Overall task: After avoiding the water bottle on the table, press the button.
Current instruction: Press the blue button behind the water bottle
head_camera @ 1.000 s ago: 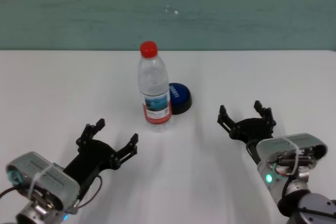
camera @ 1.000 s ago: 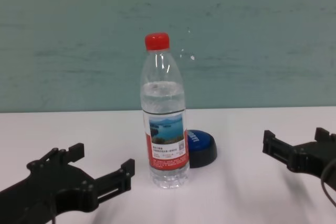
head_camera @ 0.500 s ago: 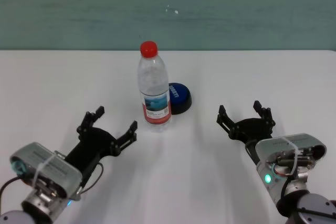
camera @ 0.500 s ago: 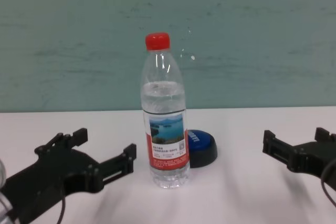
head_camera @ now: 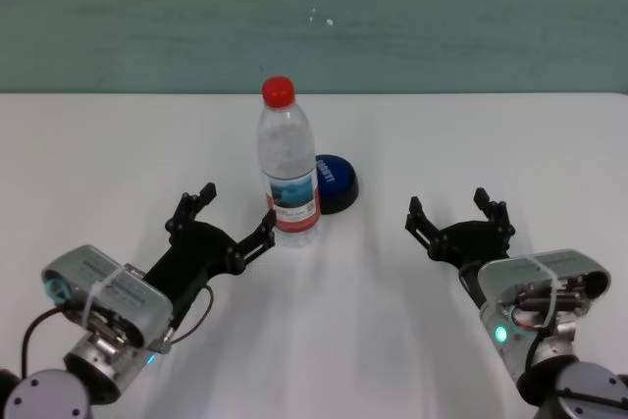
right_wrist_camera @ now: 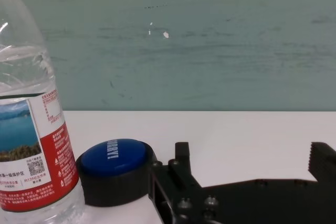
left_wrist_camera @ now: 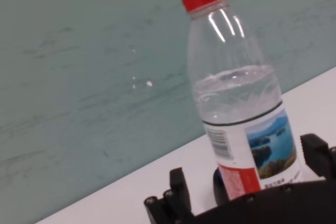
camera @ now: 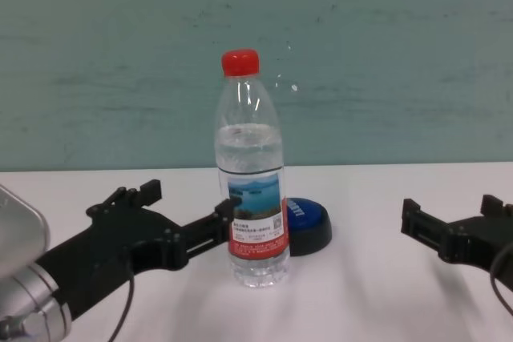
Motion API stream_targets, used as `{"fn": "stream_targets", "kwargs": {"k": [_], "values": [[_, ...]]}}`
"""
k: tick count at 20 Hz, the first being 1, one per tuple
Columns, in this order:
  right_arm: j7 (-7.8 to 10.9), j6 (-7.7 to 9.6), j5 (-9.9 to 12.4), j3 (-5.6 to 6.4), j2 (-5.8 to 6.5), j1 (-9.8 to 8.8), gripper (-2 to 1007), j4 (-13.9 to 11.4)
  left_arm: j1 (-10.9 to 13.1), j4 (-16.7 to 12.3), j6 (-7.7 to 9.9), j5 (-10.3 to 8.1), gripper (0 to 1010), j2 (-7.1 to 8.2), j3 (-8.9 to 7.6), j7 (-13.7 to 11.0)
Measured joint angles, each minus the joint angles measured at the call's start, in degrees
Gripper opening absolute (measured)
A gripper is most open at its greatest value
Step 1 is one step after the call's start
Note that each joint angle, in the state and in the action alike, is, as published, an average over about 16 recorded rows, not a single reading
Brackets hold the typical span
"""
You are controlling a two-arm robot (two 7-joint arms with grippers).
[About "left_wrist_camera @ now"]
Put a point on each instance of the clear red-capped water bottle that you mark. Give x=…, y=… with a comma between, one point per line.
x=231, y=90

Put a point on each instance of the blue button with black base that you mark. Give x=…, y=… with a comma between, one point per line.
x=217, y=190

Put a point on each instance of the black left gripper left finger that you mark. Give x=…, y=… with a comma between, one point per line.
x=179, y=190

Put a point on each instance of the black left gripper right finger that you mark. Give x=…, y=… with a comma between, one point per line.
x=320, y=158

